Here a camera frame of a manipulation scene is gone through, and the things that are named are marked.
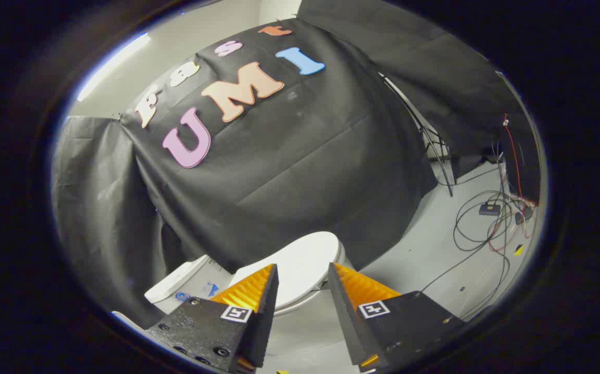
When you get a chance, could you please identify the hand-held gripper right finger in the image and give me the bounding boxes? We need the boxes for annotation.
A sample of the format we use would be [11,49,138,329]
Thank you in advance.
[328,262,467,372]

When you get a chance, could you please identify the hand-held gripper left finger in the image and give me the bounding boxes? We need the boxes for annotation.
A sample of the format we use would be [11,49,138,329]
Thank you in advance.
[145,263,280,373]

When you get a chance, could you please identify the white toilet tank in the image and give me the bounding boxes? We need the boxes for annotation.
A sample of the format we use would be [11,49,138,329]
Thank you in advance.
[144,255,236,315]

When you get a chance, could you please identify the black backdrop cloth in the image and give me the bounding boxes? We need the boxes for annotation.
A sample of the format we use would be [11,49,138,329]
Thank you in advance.
[119,18,438,273]

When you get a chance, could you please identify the plain black cloth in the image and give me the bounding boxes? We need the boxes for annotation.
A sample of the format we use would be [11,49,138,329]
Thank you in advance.
[297,0,508,180]
[51,115,197,329]

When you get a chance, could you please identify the dark upright panel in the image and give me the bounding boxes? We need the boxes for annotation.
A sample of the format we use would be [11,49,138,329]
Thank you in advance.
[496,72,542,206]

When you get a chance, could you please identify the tangle of black cables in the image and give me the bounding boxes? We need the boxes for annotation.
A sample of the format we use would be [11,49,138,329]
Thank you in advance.
[422,156,539,318]

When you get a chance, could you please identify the red cable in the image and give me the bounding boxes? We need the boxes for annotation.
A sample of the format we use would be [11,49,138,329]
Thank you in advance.
[502,114,539,206]

